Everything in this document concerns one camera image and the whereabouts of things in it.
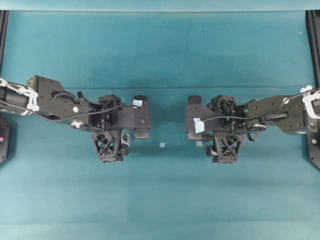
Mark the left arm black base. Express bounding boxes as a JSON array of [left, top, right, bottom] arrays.
[[0, 115, 12, 164]]

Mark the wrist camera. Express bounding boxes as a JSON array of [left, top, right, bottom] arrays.
[[115, 95, 151, 140], [185, 95, 213, 141]]

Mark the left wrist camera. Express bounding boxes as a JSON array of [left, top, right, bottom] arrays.
[[115, 95, 151, 140]]

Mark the left black frame rail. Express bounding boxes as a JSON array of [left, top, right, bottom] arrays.
[[0, 10, 9, 71]]

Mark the right black frame rail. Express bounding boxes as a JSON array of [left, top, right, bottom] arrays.
[[305, 9, 320, 87]]

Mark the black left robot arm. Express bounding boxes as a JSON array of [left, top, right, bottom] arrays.
[[0, 75, 129, 163]]

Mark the right pale tape marker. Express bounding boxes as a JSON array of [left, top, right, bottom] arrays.
[[196, 141, 204, 147]]

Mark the black camera cable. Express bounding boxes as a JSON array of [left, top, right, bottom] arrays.
[[201, 93, 305, 124], [32, 106, 126, 124]]

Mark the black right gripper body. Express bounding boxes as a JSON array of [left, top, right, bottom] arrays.
[[206, 95, 250, 133]]

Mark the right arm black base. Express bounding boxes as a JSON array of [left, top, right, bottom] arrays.
[[305, 130, 320, 171]]

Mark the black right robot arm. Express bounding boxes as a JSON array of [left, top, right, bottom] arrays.
[[202, 85, 320, 164]]

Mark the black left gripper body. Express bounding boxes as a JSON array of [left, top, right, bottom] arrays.
[[86, 94, 130, 130]]

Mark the black right camera cable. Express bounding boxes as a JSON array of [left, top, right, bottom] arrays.
[[201, 93, 305, 124]]

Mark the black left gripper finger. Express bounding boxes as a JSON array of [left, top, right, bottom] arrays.
[[90, 129, 129, 164]]

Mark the black left camera cable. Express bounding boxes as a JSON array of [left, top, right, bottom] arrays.
[[32, 106, 126, 124]]

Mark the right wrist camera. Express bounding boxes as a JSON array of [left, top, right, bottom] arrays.
[[185, 95, 213, 141]]

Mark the black frame rail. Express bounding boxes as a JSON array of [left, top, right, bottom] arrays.
[[305, 9, 320, 87], [0, 10, 9, 71]]

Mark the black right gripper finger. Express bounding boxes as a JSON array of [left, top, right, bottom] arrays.
[[205, 132, 244, 164]]

